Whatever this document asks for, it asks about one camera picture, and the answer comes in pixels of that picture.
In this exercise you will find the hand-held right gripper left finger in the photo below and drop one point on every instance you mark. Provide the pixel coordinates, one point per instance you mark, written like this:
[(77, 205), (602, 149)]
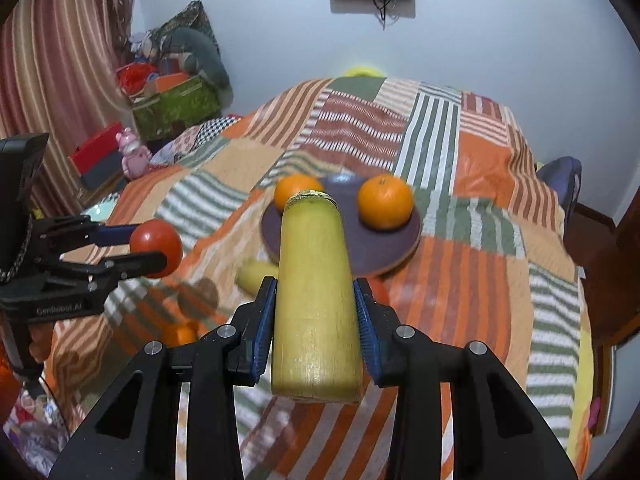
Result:
[(264, 320)]

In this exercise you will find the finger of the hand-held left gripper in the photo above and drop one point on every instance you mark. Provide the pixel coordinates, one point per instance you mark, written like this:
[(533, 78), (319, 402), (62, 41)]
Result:
[(85, 232), (130, 265)]

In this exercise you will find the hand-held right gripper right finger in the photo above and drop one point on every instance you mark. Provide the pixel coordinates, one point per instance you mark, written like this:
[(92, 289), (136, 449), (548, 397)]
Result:
[(364, 320)]

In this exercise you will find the red tomato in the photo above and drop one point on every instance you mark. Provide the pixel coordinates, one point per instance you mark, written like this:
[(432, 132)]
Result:
[(161, 241)]

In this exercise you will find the purple round plate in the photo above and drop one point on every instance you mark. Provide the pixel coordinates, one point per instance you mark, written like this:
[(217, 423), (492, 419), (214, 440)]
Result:
[(392, 252)]

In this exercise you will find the short yellow sugarcane piece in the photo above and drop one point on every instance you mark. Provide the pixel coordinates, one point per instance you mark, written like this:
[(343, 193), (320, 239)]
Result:
[(252, 276)]

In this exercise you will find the red box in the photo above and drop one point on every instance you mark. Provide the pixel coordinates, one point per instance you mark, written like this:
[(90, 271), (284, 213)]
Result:
[(95, 157)]

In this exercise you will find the orange fruit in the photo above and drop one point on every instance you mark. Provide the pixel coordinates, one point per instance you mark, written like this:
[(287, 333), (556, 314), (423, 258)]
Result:
[(182, 334)]

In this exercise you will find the pink toy figure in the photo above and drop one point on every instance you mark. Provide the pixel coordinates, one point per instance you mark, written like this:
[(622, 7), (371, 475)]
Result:
[(132, 155)]

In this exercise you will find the large orange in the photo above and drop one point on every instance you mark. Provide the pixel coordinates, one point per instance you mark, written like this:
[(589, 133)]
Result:
[(385, 202)]

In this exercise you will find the striped patchwork blanket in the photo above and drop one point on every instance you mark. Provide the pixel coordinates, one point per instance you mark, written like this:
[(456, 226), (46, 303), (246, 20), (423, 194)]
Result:
[(475, 270)]

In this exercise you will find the small orange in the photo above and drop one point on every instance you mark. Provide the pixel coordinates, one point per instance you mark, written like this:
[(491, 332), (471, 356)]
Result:
[(295, 187)]

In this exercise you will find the green patterned box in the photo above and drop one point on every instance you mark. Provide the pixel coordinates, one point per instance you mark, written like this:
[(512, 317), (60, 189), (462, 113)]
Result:
[(175, 107)]

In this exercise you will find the red plastic bag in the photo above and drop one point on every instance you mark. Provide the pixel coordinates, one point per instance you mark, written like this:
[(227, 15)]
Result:
[(132, 77)]

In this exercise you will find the striped curtain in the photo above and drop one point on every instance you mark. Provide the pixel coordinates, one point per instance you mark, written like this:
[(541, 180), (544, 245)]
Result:
[(60, 60)]

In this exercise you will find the grey plush toy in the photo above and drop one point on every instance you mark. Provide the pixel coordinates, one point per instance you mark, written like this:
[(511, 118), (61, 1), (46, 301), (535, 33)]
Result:
[(200, 55)]

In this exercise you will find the patterned cushion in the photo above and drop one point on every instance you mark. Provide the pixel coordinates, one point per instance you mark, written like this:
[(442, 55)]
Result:
[(187, 17)]

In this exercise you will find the blue chair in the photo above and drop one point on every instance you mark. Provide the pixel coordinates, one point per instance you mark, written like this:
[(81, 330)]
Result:
[(560, 175)]

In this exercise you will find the dark wooden furniture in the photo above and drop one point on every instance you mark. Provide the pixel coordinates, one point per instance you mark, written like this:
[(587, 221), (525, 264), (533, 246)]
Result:
[(605, 270)]

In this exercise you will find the yellow round object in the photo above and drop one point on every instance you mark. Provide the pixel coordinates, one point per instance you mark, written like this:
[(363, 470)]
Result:
[(364, 72)]

